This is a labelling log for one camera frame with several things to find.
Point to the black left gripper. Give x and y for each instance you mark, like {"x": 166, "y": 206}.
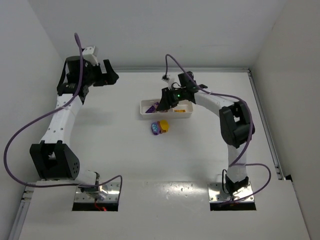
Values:
{"x": 102, "y": 75}

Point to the yellow round lego brick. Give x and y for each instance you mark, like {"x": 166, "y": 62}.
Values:
{"x": 164, "y": 125}

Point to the purple round flower lego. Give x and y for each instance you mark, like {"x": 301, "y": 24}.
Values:
{"x": 155, "y": 128}

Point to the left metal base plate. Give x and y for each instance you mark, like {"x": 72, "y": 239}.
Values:
{"x": 107, "y": 193}

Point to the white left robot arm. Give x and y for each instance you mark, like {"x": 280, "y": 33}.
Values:
{"x": 52, "y": 156}

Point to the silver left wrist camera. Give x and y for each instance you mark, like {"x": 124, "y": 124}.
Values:
{"x": 90, "y": 53}

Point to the brown lego plate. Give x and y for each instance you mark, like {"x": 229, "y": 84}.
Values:
{"x": 160, "y": 127}

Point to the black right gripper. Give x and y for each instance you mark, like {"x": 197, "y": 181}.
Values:
{"x": 169, "y": 96}

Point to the yellow lego plate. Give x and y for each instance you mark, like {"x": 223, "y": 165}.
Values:
{"x": 180, "y": 111}

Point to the white divided sorting tray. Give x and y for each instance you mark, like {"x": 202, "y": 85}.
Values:
{"x": 170, "y": 114}

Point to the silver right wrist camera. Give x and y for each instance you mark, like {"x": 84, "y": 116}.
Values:
{"x": 169, "y": 80}

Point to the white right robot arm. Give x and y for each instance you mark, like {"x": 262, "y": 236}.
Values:
{"x": 236, "y": 126}

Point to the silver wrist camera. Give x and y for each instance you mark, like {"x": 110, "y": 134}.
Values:
{"x": 90, "y": 53}
{"x": 169, "y": 80}

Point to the purple lego in tray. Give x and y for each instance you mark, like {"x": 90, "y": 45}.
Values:
{"x": 151, "y": 109}

